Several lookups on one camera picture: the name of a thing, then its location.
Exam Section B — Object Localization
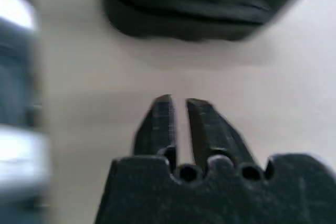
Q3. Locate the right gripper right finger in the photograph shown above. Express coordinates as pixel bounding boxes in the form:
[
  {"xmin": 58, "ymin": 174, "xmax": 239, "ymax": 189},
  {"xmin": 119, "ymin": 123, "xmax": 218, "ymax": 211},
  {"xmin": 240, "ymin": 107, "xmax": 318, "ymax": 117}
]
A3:
[{"xmin": 185, "ymin": 98, "xmax": 257, "ymax": 173}]

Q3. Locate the black plastic tool case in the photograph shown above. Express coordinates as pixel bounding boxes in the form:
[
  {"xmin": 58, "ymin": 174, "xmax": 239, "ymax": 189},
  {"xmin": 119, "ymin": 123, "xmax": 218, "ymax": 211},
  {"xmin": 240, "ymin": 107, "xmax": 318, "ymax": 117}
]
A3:
[{"xmin": 98, "ymin": 0, "xmax": 309, "ymax": 42}]

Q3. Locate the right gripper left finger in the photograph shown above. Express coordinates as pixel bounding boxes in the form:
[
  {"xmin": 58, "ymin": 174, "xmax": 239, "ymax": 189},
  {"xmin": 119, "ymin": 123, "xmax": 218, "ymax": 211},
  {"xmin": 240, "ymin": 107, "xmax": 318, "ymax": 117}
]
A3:
[{"xmin": 132, "ymin": 94, "xmax": 177, "ymax": 175}]

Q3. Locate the silver robot body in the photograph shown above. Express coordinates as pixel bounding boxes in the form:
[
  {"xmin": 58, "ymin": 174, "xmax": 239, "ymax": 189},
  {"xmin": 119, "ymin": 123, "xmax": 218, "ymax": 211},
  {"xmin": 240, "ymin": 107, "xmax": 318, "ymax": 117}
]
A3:
[{"xmin": 0, "ymin": 0, "xmax": 52, "ymax": 209}]

